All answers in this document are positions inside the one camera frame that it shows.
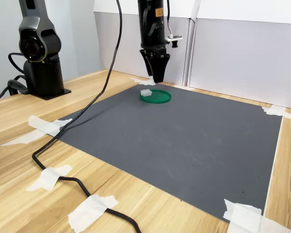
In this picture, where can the dark grey mat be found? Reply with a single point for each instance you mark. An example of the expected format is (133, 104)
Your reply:
(172, 145)

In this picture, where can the round green lid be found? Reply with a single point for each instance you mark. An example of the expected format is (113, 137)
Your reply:
(160, 97)

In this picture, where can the small white plastic terminal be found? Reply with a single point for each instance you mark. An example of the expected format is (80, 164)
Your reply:
(146, 92)

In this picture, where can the small wrist camera board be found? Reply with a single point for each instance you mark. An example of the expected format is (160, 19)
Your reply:
(174, 40)

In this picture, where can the white masking tape piece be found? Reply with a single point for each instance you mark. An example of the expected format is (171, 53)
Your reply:
(89, 211)
(48, 177)
(247, 218)
(274, 111)
(144, 81)
(38, 126)

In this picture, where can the white foam board partition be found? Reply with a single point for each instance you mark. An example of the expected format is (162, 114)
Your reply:
(245, 60)
(126, 43)

